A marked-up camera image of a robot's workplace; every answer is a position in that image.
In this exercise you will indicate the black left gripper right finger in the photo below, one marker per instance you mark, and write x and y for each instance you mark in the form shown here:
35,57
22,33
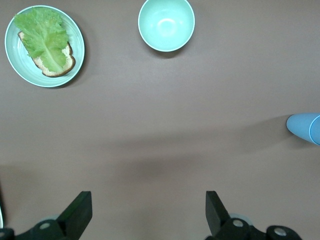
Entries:
218,225

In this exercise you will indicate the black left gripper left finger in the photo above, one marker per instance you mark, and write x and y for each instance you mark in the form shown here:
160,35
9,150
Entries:
75,220

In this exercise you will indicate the blue plastic cup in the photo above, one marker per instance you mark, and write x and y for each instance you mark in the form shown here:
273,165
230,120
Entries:
316,131
298,126

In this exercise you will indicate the bread slice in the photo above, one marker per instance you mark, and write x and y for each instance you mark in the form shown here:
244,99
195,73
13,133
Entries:
66,56

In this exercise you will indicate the mint green plate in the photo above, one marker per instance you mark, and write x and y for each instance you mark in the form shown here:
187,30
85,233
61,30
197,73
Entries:
15,50

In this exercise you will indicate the green lettuce leaf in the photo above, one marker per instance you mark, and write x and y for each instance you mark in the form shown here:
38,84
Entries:
42,32

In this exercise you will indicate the mint green bowl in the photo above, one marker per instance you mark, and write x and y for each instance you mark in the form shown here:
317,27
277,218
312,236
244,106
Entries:
165,25

